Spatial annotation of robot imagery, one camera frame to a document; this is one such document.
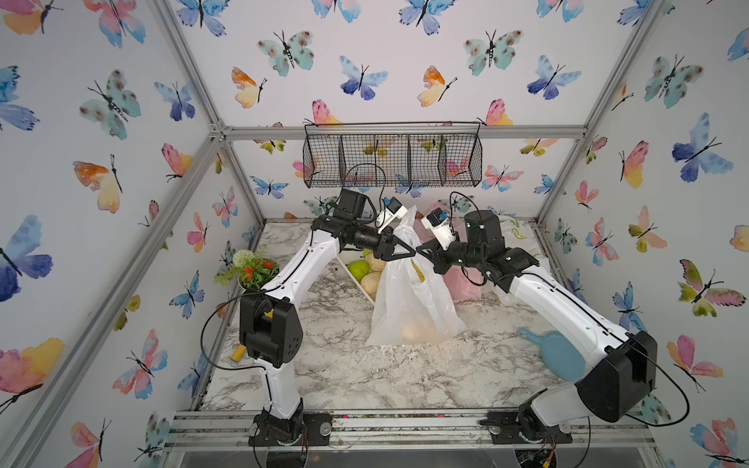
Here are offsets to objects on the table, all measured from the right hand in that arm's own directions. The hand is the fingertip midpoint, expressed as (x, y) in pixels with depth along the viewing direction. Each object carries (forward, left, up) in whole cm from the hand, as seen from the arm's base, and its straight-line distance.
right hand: (422, 245), depth 75 cm
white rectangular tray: (+14, +23, -22) cm, 35 cm away
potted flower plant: (-3, +47, -10) cm, 48 cm away
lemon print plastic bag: (+26, -38, -22) cm, 51 cm away
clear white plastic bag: (-12, +1, -8) cm, 15 cm away
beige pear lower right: (-14, +1, -22) cm, 26 cm away
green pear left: (+8, +19, -23) cm, 31 cm away
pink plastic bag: (+2, -15, -23) cm, 27 cm away
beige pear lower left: (+2, +14, -22) cm, 26 cm away
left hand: (-1, +2, 0) cm, 2 cm away
